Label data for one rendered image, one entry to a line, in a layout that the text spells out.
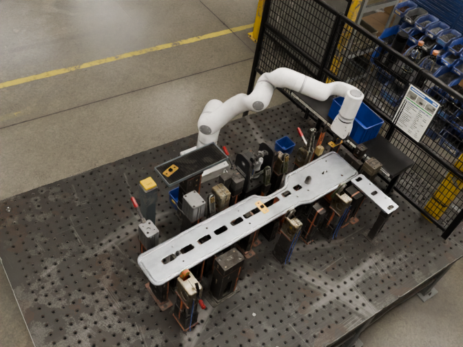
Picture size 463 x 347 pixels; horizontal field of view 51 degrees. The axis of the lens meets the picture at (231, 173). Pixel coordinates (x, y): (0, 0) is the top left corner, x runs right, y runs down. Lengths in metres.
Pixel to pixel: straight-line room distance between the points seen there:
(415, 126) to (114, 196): 1.81
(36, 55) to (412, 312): 4.08
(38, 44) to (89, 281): 3.28
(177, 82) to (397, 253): 2.80
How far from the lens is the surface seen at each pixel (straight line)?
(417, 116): 2.97
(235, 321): 2.52
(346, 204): 2.66
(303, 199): 2.65
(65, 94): 4.73
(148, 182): 2.38
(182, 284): 2.18
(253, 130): 3.40
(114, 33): 5.53
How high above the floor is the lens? 2.97
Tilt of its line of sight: 47 degrees down
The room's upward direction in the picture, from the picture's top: 11 degrees clockwise
